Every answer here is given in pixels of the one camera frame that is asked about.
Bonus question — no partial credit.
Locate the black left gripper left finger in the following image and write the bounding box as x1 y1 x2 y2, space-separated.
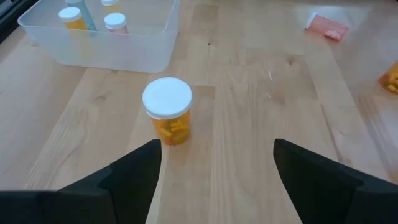
0 139 163 224

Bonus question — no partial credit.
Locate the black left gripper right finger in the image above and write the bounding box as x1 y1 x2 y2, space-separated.
272 138 398 224

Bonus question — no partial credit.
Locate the labelled orange pill bottle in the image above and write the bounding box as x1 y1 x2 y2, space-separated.
142 77 193 146

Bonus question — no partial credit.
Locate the orange bottle with oval pills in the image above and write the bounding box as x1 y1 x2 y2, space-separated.
377 61 398 96

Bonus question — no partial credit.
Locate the pink pill bottle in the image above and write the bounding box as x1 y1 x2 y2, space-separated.
103 12 129 34
304 12 349 42

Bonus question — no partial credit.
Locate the teal pill bottle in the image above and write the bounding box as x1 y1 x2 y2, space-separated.
64 0 98 32

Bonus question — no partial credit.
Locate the small orange pill bottle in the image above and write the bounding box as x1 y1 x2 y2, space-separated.
99 0 123 14
58 6 89 31

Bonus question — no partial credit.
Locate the clear plastic bin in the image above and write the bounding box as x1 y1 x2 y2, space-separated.
17 0 181 74

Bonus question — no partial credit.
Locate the black table back rail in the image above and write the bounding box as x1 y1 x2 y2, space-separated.
0 0 40 44

